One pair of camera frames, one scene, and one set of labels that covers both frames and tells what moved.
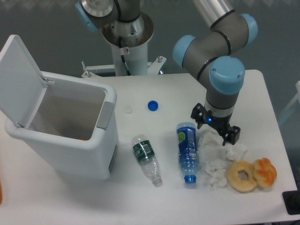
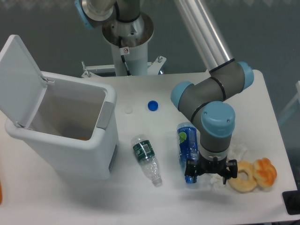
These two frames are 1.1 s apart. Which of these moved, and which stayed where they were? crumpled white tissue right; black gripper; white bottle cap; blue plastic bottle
Moved: black gripper
Stayed: blue plastic bottle; crumpled white tissue right; white bottle cap
